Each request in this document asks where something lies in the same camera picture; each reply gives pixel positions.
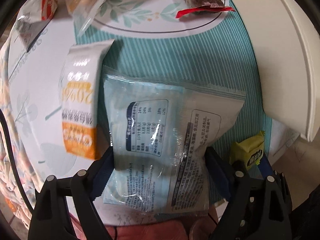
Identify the white plastic storage bin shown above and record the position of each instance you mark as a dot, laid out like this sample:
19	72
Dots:
286	47

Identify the red white snack packet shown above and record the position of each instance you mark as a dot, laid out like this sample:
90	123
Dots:
48	9

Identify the white orange oat bar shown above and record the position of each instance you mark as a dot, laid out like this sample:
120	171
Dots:
79	97

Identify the pink trousers leg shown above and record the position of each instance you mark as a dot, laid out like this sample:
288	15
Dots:
183	228

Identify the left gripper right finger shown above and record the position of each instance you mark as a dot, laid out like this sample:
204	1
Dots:
256	208

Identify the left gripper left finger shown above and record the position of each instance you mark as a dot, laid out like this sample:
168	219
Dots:
51	218

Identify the light blue snack packet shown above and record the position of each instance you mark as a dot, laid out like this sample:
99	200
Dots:
159	133

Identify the yellow green candy packet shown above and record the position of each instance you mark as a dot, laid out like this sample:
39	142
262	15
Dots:
249	151

